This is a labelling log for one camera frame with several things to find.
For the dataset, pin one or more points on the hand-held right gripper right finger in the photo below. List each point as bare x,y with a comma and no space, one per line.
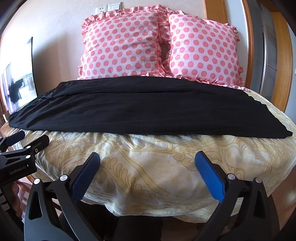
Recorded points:
211,180

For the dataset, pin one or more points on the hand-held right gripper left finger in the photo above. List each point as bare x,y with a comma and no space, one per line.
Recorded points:
82,178

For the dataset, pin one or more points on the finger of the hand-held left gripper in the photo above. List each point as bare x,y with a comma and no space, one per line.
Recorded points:
34,146
16,137

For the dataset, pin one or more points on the black pants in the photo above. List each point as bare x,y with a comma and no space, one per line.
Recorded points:
138,109

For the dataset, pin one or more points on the flat screen television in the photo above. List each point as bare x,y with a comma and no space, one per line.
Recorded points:
20,76

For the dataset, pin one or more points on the yellow patterned bedspread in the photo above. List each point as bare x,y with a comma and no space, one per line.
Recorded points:
150,166

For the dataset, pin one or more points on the pink polka dot pillow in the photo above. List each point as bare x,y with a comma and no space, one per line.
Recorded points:
203,51
122,46

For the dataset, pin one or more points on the grey door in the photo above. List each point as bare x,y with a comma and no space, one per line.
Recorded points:
270,58

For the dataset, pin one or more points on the white wall socket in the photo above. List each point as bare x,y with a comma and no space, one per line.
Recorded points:
100,9

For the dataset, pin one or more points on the white wall switch panel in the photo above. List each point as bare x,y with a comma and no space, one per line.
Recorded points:
113,6

